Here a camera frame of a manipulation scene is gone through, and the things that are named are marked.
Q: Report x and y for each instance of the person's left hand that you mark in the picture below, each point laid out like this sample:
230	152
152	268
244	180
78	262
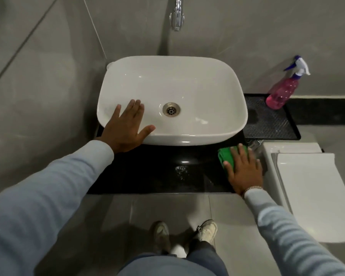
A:
123	132

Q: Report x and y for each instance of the person's right hand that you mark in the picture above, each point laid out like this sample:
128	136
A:
244	175

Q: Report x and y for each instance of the person's right middle finger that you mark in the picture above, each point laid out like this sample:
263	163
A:
243	153

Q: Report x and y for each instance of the person's right thumb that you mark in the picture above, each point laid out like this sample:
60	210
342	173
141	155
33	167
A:
228	168

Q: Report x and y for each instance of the person's left little finger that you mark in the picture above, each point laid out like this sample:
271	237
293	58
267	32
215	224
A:
118	112

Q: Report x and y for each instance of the person's left middle finger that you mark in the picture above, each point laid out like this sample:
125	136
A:
135	107

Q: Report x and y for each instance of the person's left thumb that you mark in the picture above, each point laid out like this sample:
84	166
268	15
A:
146	131

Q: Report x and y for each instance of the person's right little finger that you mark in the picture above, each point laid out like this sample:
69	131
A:
258	166

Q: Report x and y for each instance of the green cleaning cloth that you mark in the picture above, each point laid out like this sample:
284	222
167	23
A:
225	155

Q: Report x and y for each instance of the person's left forearm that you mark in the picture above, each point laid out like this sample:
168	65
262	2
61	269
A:
46	204

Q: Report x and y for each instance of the person's right forearm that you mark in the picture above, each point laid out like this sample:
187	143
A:
284	232

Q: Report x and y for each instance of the chrome metal fitting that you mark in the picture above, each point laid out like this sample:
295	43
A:
256	145

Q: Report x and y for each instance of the white toilet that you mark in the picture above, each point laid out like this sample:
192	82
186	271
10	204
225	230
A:
276	169

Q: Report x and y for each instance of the metal sink drain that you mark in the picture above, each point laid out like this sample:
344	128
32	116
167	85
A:
171	109

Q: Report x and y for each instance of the black textured tray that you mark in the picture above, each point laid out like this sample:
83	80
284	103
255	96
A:
271	123

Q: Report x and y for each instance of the white ceramic basin sink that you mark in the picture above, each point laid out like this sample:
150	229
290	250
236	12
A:
189	83

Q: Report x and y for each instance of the white toilet lid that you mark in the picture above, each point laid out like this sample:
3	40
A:
313	195

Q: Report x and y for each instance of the person's right shoe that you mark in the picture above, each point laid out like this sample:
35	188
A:
207	231

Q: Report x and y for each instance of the person's shoe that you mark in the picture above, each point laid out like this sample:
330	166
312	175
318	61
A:
207	231
161	237

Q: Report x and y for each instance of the pink spray bottle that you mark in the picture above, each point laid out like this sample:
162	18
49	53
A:
281	93

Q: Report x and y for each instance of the person's right leg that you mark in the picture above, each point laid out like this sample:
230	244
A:
207	260

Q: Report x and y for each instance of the person's leg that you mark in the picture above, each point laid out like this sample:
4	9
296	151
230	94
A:
207	260
152	265

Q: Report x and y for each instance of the person's left shoe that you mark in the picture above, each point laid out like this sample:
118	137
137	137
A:
161	237

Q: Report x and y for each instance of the chrome faucet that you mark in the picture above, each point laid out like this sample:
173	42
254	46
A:
176	17

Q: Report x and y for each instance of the person's left leg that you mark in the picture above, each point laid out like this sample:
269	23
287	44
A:
152	265

